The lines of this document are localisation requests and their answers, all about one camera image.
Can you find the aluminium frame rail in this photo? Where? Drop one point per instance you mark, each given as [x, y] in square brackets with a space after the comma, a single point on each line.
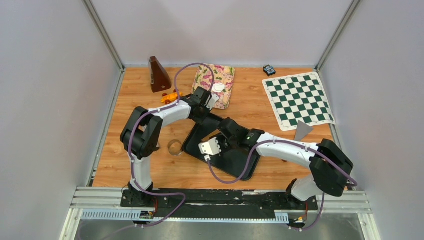
[103, 203]

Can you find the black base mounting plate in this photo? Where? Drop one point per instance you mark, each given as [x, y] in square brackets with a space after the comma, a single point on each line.
[217, 203]

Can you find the orange toy car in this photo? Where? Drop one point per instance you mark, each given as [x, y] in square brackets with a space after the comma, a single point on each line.
[169, 98]

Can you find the floral rectangular tray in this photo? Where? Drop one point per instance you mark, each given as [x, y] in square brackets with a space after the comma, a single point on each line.
[220, 74]

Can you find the green white chess mat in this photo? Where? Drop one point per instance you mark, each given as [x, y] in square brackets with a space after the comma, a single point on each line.
[298, 98]

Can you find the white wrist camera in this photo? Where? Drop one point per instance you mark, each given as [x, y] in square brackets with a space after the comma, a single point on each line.
[214, 98]
[210, 148]

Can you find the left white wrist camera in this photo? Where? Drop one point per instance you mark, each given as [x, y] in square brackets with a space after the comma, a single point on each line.
[214, 98]

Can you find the black baking tray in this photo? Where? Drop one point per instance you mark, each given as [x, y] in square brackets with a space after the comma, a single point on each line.
[231, 163]

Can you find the small blue black toy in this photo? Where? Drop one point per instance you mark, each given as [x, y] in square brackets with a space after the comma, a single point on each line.
[269, 70]

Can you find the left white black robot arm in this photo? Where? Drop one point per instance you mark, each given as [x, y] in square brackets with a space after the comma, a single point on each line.
[141, 134]

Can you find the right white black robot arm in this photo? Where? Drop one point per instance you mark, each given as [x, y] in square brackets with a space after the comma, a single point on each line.
[330, 168]

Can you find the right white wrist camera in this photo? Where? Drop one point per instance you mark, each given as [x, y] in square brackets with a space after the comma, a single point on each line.
[210, 148]

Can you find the brown wooden metronome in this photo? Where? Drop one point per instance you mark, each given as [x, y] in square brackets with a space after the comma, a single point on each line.
[159, 78]

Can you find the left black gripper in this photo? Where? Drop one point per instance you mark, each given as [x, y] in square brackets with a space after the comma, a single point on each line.
[200, 121]

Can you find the wooden handled metal scraper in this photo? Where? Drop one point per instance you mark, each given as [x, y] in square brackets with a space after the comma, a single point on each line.
[303, 130]

